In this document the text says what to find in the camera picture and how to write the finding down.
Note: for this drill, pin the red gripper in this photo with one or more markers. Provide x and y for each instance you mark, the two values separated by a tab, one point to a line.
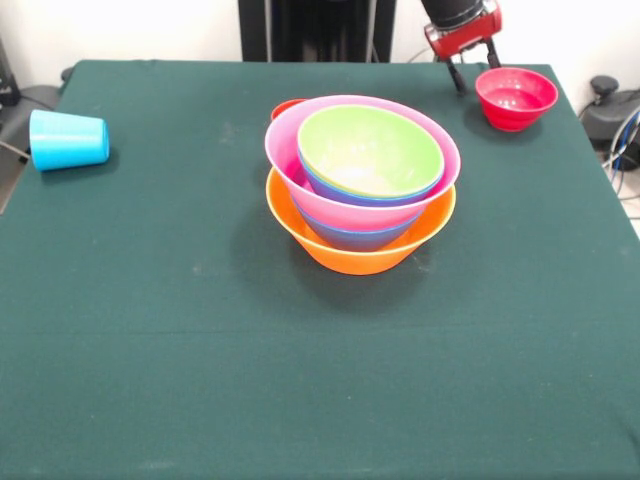
465	37

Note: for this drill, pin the small pink-red bowl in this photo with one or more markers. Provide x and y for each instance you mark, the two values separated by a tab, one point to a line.
515	105

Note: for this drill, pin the green bowl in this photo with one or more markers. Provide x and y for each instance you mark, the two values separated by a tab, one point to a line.
370	150

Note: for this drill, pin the blue bowl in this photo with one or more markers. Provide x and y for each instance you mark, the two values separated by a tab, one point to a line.
370	199
360	240

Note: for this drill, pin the large pink bowl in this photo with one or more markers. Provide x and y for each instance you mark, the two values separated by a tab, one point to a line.
285	150

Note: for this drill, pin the orange bowl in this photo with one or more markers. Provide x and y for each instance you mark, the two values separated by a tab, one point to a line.
365	262

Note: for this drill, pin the red cup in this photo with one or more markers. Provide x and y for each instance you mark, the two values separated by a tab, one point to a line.
282	107

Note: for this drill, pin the dark green tablecloth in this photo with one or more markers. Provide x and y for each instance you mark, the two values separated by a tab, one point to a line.
250	350

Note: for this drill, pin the blue cup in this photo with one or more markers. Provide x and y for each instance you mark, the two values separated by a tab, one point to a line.
67	140

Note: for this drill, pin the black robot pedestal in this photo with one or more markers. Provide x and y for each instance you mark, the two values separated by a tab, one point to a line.
345	22

